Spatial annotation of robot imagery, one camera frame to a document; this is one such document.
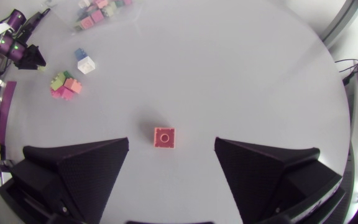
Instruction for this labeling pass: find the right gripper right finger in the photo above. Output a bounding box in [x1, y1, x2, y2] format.
[214, 137, 344, 224]

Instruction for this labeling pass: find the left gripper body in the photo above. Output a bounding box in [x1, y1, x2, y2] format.
[13, 44, 47, 70]

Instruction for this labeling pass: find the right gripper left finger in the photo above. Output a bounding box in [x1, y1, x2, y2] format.
[10, 137, 130, 224]

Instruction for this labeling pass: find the clear plastic container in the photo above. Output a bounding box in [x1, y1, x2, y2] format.
[44, 0, 150, 35]

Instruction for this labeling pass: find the pile of toy bricks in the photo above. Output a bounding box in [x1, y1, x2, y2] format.
[74, 0, 133, 31]

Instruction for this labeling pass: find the light green toy brick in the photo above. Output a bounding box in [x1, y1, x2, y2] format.
[50, 72, 67, 91]

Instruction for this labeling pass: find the pink toy brick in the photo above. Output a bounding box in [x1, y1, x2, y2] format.
[50, 86, 75, 101]

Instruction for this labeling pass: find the blue toy brick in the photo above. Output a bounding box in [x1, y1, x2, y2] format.
[74, 47, 88, 62]

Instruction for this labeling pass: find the orange toy brick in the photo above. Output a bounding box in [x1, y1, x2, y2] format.
[63, 77, 83, 95]

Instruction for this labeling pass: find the white toy brick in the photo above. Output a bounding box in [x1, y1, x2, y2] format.
[76, 55, 96, 75]

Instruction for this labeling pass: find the red toy brick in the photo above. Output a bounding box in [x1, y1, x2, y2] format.
[154, 127, 176, 149]

